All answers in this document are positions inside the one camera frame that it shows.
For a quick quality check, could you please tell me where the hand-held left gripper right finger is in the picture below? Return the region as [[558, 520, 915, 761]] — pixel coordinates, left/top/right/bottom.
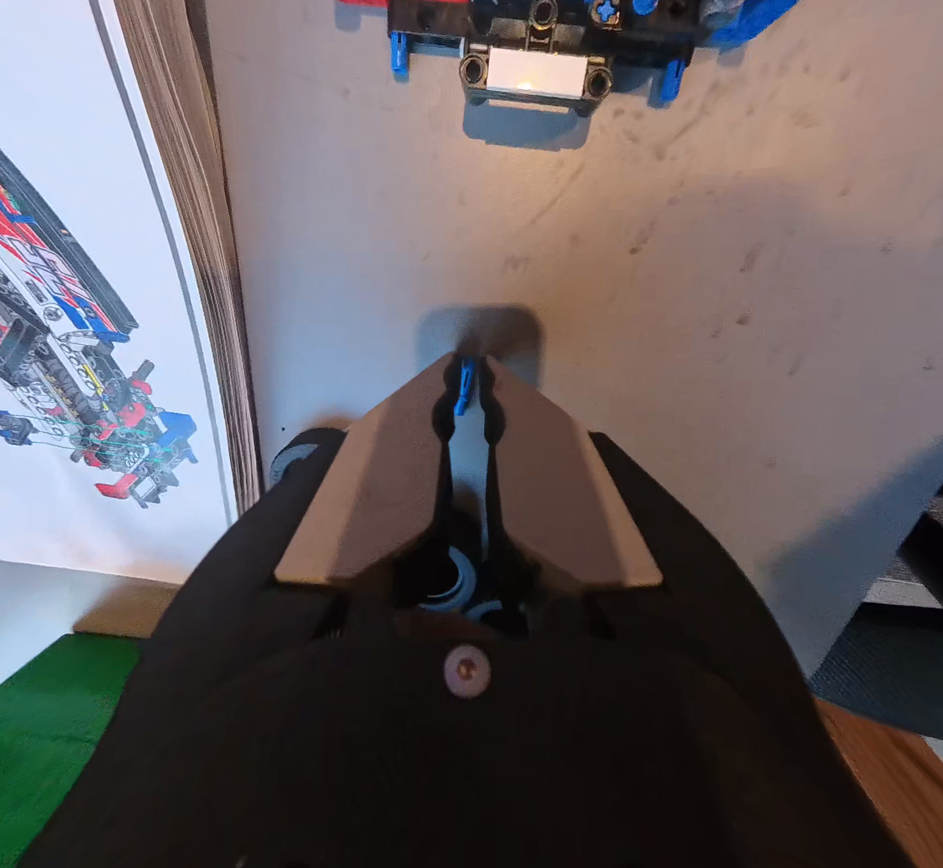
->
[[479, 354, 664, 588]]

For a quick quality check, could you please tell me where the open instruction booklet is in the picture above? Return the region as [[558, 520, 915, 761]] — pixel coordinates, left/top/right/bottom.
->
[[0, 0, 262, 585]]

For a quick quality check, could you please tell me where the toy brick race car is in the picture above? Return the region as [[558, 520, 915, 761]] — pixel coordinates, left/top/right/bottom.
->
[[304, 0, 813, 113]]

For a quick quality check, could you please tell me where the green plastic bin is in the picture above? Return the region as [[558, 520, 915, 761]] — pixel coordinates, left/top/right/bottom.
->
[[0, 632, 144, 868]]

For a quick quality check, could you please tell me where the grey desk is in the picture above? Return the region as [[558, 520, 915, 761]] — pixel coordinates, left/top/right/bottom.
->
[[0, 0, 943, 692]]

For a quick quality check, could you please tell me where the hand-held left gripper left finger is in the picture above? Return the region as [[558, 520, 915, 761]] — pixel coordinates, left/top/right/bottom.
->
[[274, 352, 458, 588]]

